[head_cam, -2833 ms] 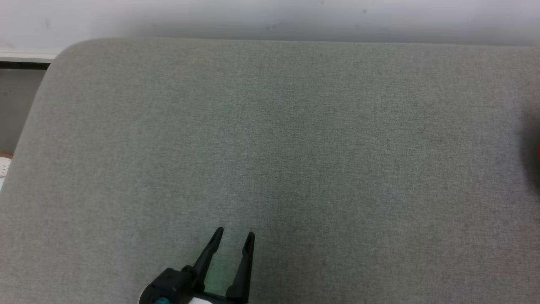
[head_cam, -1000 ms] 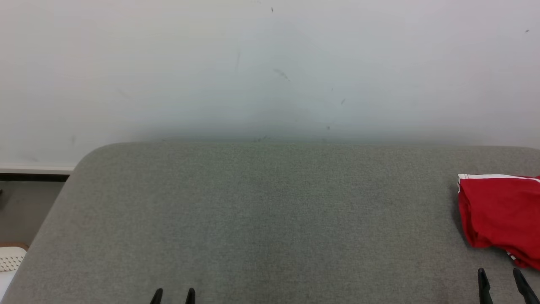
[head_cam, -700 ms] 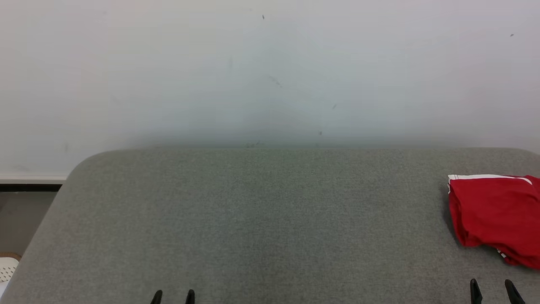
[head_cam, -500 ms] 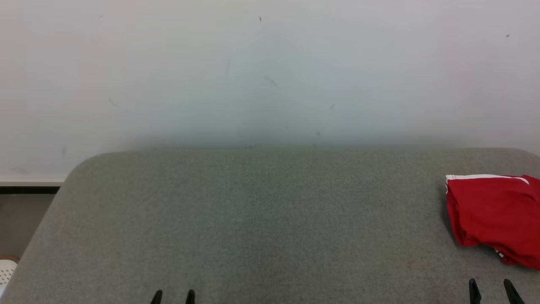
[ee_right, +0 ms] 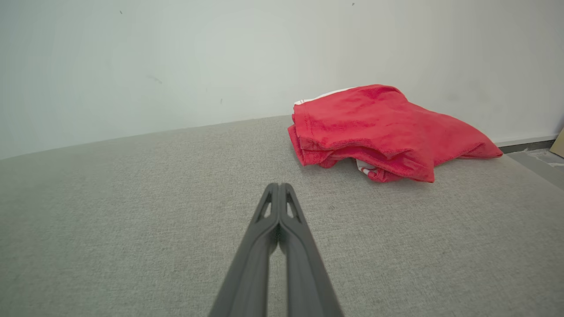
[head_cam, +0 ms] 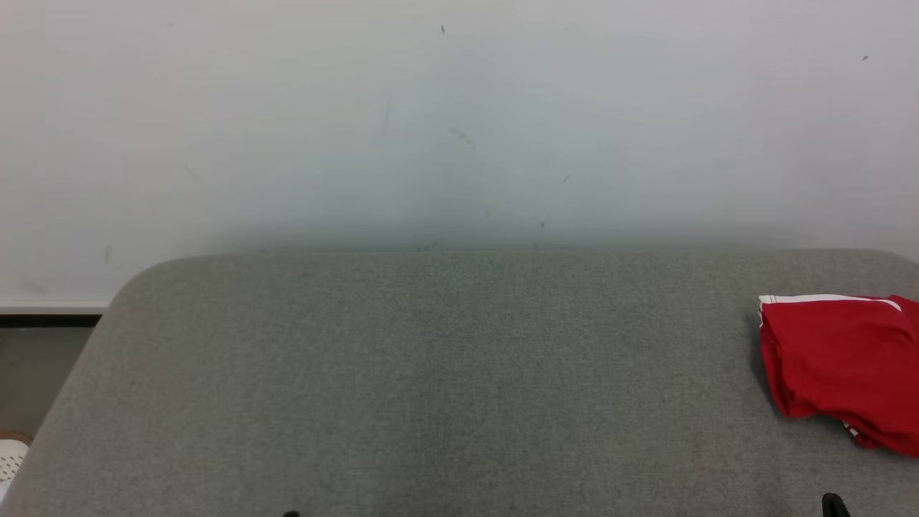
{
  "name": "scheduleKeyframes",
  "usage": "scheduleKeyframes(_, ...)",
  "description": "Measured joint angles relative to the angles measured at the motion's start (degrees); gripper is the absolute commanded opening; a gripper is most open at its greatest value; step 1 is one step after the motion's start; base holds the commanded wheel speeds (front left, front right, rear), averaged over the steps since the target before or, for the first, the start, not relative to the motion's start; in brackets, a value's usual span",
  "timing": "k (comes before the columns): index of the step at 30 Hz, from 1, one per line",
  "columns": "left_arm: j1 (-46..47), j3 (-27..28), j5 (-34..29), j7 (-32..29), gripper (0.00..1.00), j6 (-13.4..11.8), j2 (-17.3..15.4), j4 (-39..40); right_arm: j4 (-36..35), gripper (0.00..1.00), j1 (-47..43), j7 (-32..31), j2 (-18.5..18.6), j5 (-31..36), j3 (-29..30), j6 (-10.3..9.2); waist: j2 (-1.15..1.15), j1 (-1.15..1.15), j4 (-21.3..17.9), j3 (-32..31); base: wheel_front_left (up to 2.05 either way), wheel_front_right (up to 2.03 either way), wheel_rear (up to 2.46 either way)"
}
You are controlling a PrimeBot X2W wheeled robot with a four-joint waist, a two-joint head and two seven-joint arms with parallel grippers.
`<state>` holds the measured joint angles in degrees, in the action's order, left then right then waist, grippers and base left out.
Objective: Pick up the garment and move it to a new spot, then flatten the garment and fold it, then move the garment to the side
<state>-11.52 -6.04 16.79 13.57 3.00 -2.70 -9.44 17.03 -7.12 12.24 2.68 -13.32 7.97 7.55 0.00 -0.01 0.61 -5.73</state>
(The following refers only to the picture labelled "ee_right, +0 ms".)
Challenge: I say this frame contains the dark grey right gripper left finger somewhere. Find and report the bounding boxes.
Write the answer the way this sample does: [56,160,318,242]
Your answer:
[209,182,281,317]

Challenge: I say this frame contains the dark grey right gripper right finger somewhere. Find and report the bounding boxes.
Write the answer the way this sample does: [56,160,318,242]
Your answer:
[278,182,345,317]

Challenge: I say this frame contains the red shirt with white sleeves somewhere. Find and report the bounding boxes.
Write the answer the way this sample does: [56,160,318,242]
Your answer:
[294,87,504,177]

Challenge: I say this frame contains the grey fabric sofa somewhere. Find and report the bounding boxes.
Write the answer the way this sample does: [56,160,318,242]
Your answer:
[0,114,564,317]

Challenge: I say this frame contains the white and black baseboard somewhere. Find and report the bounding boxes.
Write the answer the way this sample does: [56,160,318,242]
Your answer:
[495,135,558,154]

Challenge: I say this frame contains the beige wooden board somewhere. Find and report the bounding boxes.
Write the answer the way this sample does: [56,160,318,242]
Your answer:
[549,127,564,159]

